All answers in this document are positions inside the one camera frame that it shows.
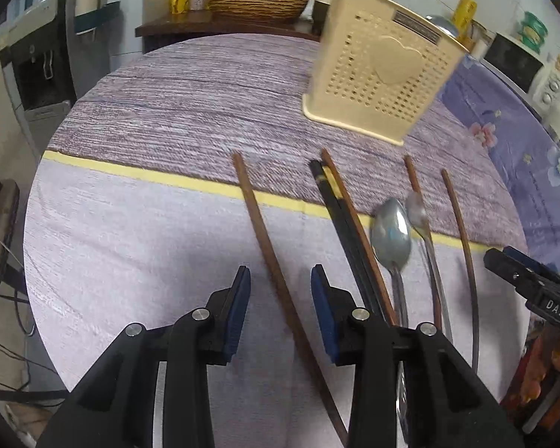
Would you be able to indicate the large metal spoon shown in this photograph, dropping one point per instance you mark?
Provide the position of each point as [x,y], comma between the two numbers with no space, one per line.
[391,238]

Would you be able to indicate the stack of green bowls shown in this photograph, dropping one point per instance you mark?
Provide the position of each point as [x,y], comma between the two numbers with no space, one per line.
[535,31]

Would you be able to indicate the wicker-pattern basin sink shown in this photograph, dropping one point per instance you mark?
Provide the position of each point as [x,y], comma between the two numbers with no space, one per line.
[256,2]

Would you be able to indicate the white toaster oven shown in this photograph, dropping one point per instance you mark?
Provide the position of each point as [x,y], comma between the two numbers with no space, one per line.
[555,98]

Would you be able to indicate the dark cup holder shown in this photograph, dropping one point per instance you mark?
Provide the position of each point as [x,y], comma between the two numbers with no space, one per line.
[100,16]

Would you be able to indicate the small metal spoon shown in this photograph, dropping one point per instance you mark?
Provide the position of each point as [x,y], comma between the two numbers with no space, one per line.
[415,212]

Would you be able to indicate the white microwave oven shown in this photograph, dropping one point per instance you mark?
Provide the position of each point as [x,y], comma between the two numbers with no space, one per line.
[513,63]

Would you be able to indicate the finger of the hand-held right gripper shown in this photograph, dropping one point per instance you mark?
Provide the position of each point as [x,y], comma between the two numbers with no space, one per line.
[529,261]
[506,268]

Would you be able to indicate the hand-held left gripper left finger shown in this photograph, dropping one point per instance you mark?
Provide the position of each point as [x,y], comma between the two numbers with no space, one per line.
[239,310]

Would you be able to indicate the yellow package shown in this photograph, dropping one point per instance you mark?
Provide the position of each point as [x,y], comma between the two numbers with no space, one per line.
[464,16]

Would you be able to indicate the yellow mug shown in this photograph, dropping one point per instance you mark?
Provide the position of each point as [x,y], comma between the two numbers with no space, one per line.
[180,3]

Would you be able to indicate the black chopstick gold band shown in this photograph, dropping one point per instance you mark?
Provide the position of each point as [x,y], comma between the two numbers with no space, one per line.
[338,231]
[345,226]

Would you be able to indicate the water dispenser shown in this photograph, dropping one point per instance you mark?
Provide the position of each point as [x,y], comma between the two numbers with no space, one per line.
[32,65]

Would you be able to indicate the purple wood-grain tablecloth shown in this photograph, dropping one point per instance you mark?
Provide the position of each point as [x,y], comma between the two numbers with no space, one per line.
[144,224]

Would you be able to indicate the purple floral cloth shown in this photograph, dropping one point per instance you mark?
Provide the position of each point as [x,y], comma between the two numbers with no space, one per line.
[508,149]

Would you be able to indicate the dark wooden vanity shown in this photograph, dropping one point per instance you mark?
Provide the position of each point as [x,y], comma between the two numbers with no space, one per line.
[191,25]

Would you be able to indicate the brown wooden chopstick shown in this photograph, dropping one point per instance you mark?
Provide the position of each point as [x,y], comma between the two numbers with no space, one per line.
[462,238]
[261,228]
[413,177]
[350,210]

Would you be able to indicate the cream perforated utensil holder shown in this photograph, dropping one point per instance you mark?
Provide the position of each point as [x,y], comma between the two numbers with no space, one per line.
[382,84]

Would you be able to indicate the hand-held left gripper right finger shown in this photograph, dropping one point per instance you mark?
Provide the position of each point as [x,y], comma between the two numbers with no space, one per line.
[322,319]

